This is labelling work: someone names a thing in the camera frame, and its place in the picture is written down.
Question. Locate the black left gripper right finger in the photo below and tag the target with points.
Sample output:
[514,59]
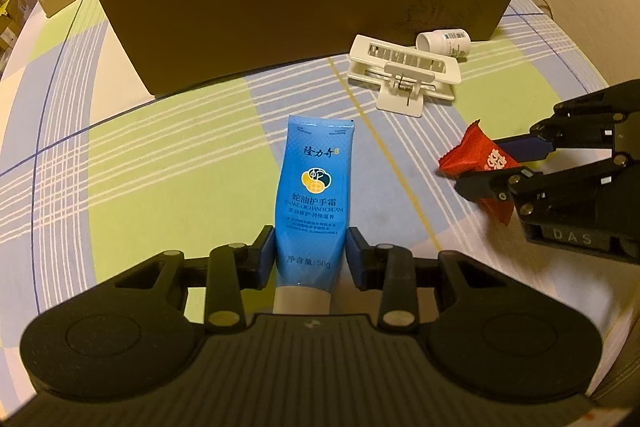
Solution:
[388,268]

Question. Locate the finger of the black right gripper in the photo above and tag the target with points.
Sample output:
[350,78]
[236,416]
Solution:
[606,190]
[607,119]

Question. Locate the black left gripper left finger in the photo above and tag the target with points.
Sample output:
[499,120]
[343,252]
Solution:
[232,268]

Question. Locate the blue hand cream tube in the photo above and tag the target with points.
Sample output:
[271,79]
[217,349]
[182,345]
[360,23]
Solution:
[312,213]

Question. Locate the red snack packet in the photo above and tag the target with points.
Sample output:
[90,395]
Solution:
[476,152]

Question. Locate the small white pill bottle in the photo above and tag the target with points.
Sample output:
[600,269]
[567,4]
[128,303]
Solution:
[449,42]

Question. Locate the white plastic rack holder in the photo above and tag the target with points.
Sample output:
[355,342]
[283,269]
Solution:
[404,77]

